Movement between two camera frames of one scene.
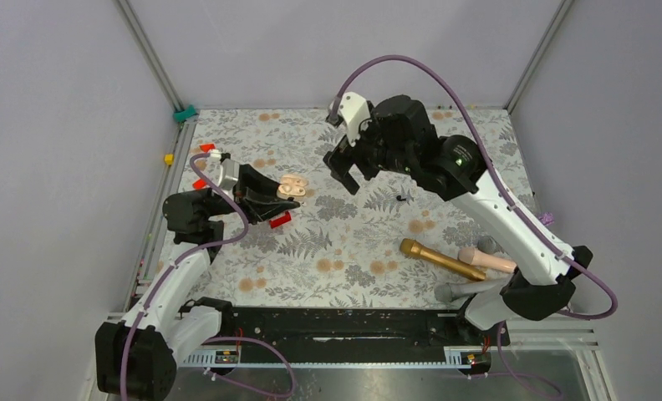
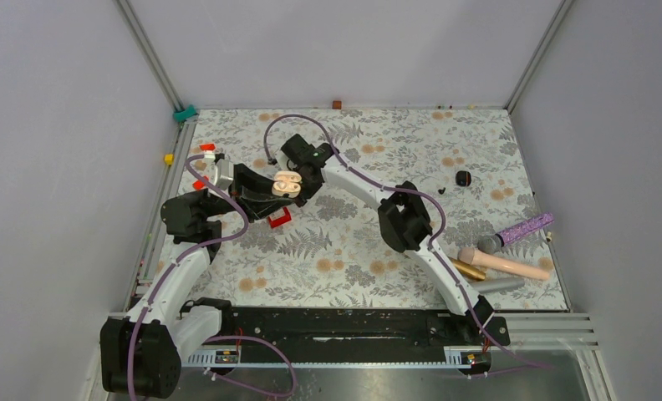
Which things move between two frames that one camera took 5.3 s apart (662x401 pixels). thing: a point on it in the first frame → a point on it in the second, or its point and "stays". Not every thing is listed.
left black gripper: x=253 y=195 stays
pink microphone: x=473 y=256 stays
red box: x=280 y=220 stays
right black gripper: x=342 y=158 → x=306 y=195
